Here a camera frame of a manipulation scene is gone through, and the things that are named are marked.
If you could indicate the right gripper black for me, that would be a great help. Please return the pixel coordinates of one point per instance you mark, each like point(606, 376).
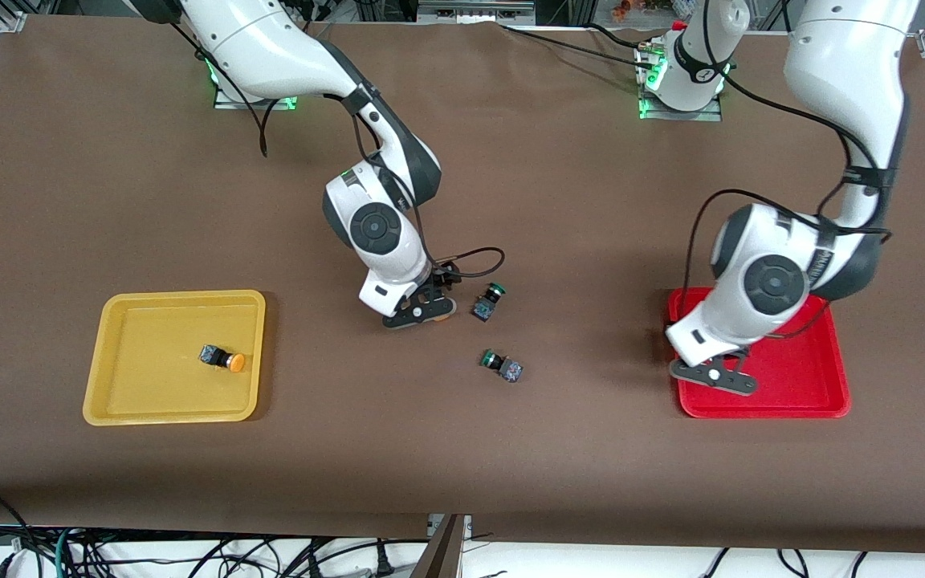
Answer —
point(440, 281)

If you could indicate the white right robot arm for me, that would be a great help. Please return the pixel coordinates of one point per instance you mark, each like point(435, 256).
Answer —
point(270, 40)

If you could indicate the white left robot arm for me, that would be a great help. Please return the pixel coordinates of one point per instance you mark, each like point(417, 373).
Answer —
point(848, 64)

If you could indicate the red plastic tray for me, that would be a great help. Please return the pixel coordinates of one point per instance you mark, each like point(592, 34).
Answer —
point(800, 385)

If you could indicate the brown table cover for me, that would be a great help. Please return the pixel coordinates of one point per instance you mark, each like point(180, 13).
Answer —
point(462, 449)

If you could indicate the grey metal rack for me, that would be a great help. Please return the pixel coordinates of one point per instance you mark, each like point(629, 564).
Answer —
point(470, 12)

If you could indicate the black power plug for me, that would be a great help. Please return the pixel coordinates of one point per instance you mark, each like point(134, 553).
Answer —
point(384, 562)

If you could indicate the yellow plastic tray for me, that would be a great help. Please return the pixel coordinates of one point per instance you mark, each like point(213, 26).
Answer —
point(149, 377)

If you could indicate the green push button switch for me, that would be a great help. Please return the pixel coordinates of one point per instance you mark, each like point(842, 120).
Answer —
point(511, 371)
point(485, 307)

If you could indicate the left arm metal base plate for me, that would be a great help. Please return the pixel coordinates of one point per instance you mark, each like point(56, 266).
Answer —
point(683, 115)

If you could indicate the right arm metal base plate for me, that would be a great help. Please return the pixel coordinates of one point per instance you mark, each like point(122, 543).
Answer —
point(270, 104)

